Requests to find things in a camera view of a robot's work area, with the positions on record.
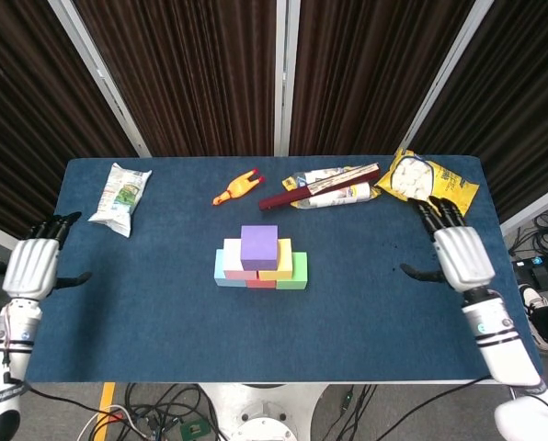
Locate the white floor cable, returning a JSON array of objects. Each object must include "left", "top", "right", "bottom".
[{"left": 76, "top": 403, "right": 155, "bottom": 441}]

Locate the black floor cable tangle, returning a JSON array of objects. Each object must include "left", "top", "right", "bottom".
[
  {"left": 508, "top": 206, "right": 548, "bottom": 258},
  {"left": 117, "top": 383, "right": 224, "bottom": 441},
  {"left": 310, "top": 383, "right": 390, "bottom": 441}
]

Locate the blue fabric table cover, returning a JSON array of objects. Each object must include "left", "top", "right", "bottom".
[{"left": 23, "top": 155, "right": 537, "bottom": 385}]

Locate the clear plastic wrapped white roll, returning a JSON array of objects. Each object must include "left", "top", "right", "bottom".
[{"left": 281, "top": 165, "right": 382, "bottom": 210}]

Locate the dark red folded fan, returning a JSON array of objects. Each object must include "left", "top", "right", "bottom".
[{"left": 257, "top": 164, "right": 381, "bottom": 213}]

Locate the yellow rubber chicken toy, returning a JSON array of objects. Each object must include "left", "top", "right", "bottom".
[{"left": 211, "top": 168, "right": 266, "bottom": 207}]

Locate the yellow floor tape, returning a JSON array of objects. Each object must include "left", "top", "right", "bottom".
[{"left": 97, "top": 382, "right": 118, "bottom": 441}]

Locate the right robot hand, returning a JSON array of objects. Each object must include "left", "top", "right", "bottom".
[{"left": 400, "top": 195, "right": 496, "bottom": 293}]

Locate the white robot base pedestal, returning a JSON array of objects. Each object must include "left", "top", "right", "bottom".
[{"left": 195, "top": 382, "right": 326, "bottom": 441}]

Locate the yellow foam cube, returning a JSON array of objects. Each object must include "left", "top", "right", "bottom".
[{"left": 257, "top": 238, "right": 293, "bottom": 282}]

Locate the purple foam cube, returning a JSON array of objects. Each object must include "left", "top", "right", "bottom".
[{"left": 239, "top": 224, "right": 280, "bottom": 271}]

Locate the yellow bag of cotton balls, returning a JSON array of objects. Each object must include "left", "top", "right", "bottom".
[{"left": 374, "top": 147, "right": 480, "bottom": 217}]

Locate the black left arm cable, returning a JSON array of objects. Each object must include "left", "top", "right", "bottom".
[{"left": 0, "top": 300, "right": 132, "bottom": 424}]

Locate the pink foam cube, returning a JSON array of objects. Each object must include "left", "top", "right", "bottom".
[{"left": 222, "top": 238, "right": 259, "bottom": 281}]

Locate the white sneaker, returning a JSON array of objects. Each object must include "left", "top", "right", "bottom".
[{"left": 518, "top": 283, "right": 548, "bottom": 317}]

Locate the white green snack bag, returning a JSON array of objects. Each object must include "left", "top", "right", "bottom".
[{"left": 87, "top": 162, "right": 153, "bottom": 239}]

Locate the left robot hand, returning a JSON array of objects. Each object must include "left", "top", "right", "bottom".
[{"left": 2, "top": 210, "right": 94, "bottom": 300}]

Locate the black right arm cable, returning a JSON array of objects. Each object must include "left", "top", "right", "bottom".
[{"left": 386, "top": 374, "right": 494, "bottom": 440}]

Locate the black device with light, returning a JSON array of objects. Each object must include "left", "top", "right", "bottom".
[{"left": 511, "top": 256, "right": 548, "bottom": 290}]

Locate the light blue foam cube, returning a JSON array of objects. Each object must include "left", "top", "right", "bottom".
[{"left": 213, "top": 249, "right": 248, "bottom": 288}]

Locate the green foam cube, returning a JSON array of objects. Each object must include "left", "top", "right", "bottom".
[{"left": 275, "top": 251, "right": 309, "bottom": 291}]

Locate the brown curtain partition panel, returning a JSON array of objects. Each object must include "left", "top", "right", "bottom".
[
  {"left": 400, "top": 0, "right": 548, "bottom": 235},
  {"left": 0, "top": 0, "right": 152, "bottom": 252},
  {"left": 48, "top": 0, "right": 288, "bottom": 157},
  {"left": 285, "top": 0, "right": 494, "bottom": 157}
]

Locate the green circuit board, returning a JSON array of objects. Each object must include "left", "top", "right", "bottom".
[{"left": 179, "top": 417, "right": 210, "bottom": 441}]

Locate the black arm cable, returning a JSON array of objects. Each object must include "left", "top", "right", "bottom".
[
  {"left": 0, "top": 300, "right": 132, "bottom": 424},
  {"left": 386, "top": 374, "right": 494, "bottom": 440}
]

